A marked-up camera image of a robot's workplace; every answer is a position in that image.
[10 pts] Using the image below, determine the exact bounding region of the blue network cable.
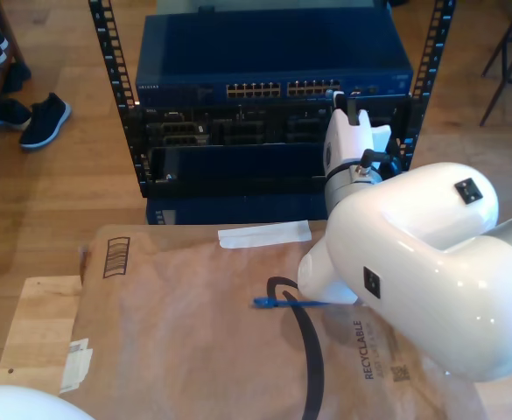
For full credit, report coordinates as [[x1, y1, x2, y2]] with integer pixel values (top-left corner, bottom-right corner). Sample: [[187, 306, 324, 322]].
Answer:
[[251, 296, 333, 310]]

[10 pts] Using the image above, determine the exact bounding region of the black rack server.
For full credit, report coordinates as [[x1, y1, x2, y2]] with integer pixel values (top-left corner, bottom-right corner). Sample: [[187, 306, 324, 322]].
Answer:
[[126, 102, 414, 148]]

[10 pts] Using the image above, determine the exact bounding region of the dark blue base box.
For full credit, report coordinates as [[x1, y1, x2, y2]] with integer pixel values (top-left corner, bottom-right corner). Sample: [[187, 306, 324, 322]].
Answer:
[[144, 194, 331, 228]]

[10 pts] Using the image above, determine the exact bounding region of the black equipment rack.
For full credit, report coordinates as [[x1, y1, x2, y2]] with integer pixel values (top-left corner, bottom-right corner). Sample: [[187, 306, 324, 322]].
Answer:
[[88, 0, 458, 200]]

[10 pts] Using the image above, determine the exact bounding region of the brown packing paper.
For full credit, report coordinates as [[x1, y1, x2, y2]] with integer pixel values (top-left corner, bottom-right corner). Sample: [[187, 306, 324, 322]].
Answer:
[[60, 218, 480, 420]]

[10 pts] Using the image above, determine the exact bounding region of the dark sneaker pale sole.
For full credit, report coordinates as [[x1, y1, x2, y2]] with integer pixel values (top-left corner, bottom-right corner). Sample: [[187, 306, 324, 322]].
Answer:
[[0, 98, 33, 131], [18, 91, 72, 151]]

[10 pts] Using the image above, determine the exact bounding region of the plain dark shoe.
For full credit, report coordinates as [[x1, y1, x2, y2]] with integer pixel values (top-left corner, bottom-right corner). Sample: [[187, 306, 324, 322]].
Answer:
[[1, 62, 32, 94]]

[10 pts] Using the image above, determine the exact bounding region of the brown wooden shoe rack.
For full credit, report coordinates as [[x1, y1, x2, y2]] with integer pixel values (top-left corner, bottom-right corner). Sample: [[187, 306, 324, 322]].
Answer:
[[0, 0, 25, 154]]

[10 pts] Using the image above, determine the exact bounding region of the black angled-connector cable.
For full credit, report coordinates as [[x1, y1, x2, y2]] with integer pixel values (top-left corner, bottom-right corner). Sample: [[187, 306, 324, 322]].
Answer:
[[355, 148, 403, 179]]

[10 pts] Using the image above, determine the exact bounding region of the blue network switch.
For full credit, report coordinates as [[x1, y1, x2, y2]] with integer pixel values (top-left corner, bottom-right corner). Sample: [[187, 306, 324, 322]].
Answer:
[[135, 12, 415, 105]]

